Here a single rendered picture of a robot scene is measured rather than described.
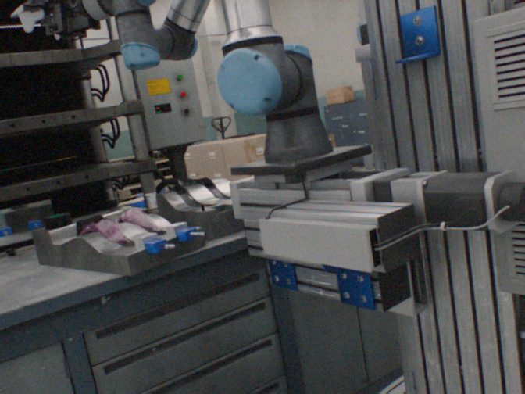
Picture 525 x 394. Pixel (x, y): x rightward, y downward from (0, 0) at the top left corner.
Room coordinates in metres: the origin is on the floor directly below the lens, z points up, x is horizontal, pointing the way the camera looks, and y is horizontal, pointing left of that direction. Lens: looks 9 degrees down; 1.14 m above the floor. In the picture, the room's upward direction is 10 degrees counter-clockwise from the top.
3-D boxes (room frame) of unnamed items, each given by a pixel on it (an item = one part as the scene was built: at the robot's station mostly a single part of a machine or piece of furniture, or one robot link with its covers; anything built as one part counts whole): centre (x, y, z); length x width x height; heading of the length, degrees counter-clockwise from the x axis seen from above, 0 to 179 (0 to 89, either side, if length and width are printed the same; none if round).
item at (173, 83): (2.47, 0.38, 0.74); 0.31 x 0.22 x 1.47; 121
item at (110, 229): (1.50, 0.45, 0.90); 0.26 x 0.18 x 0.08; 49
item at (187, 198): (1.74, 0.20, 0.92); 0.35 x 0.16 x 0.09; 31
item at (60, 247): (1.50, 0.46, 0.86); 0.50 x 0.26 x 0.11; 49
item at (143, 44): (1.12, 0.19, 1.34); 0.11 x 0.08 x 0.11; 152
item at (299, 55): (1.10, -0.09, 1.20); 0.13 x 0.12 x 0.14; 152
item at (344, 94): (8.98, -1.64, 1.26); 0.42 x 0.33 x 0.29; 40
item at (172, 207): (1.76, 0.20, 0.87); 0.50 x 0.26 x 0.14; 31
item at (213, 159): (6.09, 0.29, 0.47); 1.22 x 0.80 x 0.94; 44
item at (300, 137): (1.10, -0.09, 1.09); 0.15 x 0.15 x 0.10
